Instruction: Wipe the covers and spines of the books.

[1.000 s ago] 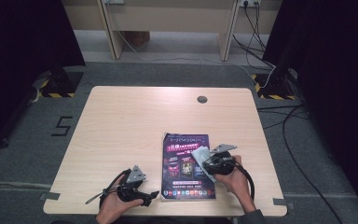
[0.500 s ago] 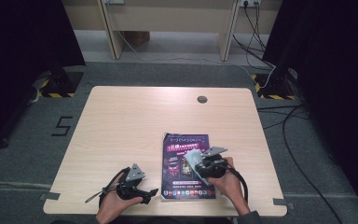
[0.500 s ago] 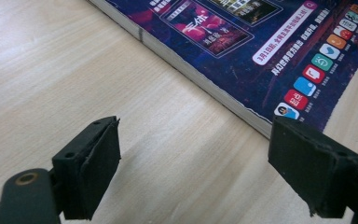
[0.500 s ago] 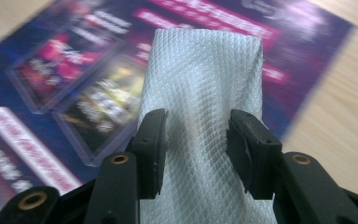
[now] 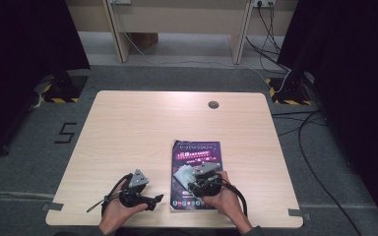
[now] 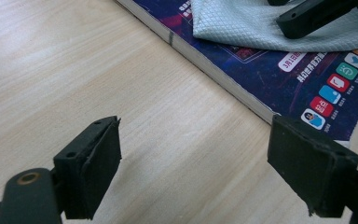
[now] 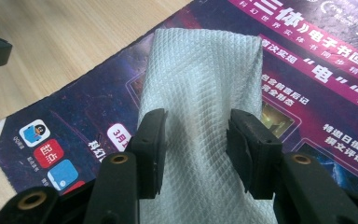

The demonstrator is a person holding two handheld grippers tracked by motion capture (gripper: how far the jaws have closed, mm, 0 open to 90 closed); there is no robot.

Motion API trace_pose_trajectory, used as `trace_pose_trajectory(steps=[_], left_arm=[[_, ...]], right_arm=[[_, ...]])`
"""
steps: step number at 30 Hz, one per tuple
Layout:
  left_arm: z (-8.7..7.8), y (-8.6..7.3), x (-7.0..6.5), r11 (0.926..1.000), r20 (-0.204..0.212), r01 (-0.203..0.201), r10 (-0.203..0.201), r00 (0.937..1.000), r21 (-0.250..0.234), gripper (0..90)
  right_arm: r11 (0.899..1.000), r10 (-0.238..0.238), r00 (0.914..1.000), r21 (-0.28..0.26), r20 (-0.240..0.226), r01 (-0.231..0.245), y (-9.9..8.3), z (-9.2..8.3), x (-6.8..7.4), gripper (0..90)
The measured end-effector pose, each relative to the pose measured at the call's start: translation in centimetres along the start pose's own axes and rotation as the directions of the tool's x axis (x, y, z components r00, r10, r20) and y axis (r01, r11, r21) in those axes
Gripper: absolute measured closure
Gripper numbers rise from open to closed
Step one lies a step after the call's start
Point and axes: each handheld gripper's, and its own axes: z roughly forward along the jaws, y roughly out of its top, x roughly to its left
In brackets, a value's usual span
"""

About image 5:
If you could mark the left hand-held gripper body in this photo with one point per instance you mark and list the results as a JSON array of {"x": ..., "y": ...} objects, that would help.
[{"x": 133, "y": 196}]

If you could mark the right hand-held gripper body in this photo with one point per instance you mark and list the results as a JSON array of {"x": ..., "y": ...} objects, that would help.
[{"x": 206, "y": 187}]

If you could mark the dark blue illustrated magazine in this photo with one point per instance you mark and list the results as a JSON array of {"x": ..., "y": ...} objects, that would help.
[{"x": 197, "y": 152}]

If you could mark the person's left hand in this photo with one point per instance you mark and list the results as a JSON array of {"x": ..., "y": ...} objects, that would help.
[{"x": 116, "y": 213}]

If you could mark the person's right hand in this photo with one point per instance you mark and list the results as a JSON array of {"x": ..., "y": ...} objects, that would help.
[{"x": 224, "y": 205}]

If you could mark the grey tape piece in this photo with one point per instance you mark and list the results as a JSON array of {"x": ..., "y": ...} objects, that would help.
[
  {"x": 297, "y": 213},
  {"x": 54, "y": 206}
]

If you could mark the black stand base striped tape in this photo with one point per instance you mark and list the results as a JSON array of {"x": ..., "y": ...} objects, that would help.
[
  {"x": 290, "y": 93},
  {"x": 64, "y": 90}
]

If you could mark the brown cardboard box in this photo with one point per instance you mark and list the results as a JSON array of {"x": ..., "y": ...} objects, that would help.
[{"x": 146, "y": 40}]

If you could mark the beige wooden desk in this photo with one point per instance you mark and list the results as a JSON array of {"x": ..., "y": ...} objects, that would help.
[{"x": 177, "y": 16}]

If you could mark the black curtain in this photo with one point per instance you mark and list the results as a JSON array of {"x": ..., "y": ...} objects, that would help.
[
  {"x": 357, "y": 82},
  {"x": 19, "y": 65}
]

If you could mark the white wall socket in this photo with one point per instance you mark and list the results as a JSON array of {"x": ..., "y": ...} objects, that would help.
[{"x": 264, "y": 2}]

